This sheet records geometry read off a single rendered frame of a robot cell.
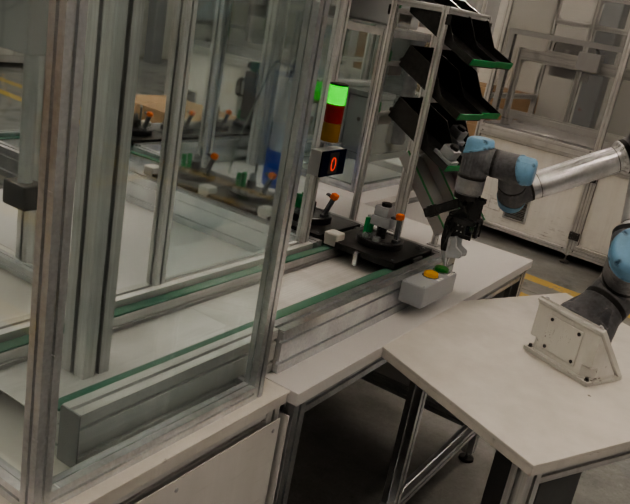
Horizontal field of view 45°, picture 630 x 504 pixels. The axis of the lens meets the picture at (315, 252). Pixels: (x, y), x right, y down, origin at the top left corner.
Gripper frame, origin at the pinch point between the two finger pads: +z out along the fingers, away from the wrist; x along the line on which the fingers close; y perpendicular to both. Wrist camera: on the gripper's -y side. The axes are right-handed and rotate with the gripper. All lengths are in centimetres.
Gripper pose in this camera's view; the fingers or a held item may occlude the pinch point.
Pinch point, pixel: (443, 260)
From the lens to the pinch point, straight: 213.0
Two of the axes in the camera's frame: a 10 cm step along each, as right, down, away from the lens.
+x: 5.5, -1.7, 8.2
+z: -1.7, 9.3, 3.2
